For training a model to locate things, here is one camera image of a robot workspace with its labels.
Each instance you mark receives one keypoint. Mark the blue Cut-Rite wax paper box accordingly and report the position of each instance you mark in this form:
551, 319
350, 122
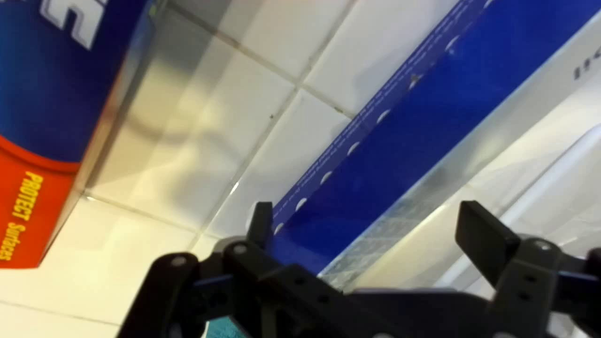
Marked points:
44, 113

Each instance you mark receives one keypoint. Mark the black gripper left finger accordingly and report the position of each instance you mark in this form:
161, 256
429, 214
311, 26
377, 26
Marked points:
189, 282

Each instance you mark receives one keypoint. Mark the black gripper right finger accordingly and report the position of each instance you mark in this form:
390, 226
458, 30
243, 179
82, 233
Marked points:
527, 282

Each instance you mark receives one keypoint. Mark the dark blue dotted foil box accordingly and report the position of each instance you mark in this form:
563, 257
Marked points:
439, 113

